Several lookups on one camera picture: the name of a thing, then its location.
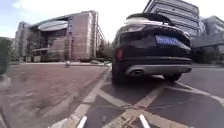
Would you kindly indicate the group of trees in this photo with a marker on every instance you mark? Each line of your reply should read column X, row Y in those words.
column 105, row 51

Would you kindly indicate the brown curved-front building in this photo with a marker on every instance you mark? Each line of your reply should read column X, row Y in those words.
column 80, row 36

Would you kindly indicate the black car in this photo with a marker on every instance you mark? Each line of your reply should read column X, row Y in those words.
column 153, row 51

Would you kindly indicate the pale painted road lines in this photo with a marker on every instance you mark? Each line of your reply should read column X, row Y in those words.
column 83, row 107

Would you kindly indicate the robot's own part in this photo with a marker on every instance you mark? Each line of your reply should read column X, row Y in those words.
column 81, row 122
column 144, row 121

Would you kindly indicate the red brick pavement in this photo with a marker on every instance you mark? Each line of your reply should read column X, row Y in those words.
column 43, row 87

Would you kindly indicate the grey glass building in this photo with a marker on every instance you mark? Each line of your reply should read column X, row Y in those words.
column 186, row 16

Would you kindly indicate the grey asphalt road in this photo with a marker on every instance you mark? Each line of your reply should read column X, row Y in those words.
column 196, row 110

